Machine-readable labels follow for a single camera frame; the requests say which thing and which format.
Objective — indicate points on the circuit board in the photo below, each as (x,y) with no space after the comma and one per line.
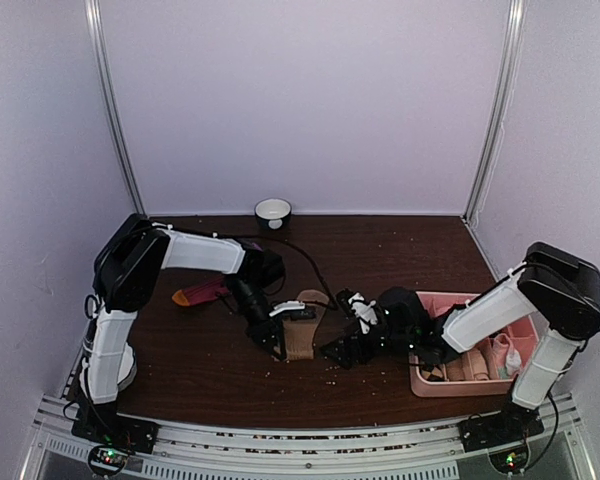
(107,461)
(510,461)

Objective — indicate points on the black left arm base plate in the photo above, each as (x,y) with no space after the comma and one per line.
(124,433)

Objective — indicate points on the purple orange striped sock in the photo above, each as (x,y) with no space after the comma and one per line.
(200,295)

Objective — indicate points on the aluminium left corner post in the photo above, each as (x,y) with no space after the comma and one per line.
(97,35)

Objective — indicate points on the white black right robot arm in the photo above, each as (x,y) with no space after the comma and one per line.
(560,292)

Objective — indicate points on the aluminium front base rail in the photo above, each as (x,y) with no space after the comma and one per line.
(423,450)

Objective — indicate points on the pink divided organizer box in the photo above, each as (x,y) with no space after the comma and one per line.
(524,337)

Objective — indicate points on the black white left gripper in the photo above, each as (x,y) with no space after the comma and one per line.
(260,332)

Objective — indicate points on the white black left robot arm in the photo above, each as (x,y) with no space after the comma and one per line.
(125,275)

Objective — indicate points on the aluminium right side rail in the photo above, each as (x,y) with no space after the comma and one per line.
(494,271)

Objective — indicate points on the tan rolled sock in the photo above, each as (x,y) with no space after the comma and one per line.
(455,371)

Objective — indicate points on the aluminium right corner post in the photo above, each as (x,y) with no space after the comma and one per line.
(502,96)

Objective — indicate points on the aluminium corner post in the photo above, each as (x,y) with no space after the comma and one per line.
(502,96)
(97,35)

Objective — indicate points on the white scalloped bowl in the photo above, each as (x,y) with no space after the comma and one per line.
(128,368)

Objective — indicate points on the right circuit board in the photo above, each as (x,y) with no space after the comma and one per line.
(510,461)

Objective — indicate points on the tan ribbed sock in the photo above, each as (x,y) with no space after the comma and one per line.
(299,334)

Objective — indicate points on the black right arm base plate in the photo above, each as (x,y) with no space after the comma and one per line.
(487,432)

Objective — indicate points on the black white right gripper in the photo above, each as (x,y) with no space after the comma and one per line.
(353,339)

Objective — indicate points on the black argyle rolled sock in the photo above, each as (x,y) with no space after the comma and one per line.
(432,375)

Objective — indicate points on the black white small bowl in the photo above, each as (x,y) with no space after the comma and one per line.
(273,214)

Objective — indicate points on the beige rolled sock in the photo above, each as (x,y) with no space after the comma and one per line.
(476,365)

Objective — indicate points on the left circuit board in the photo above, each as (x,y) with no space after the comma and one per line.
(107,461)

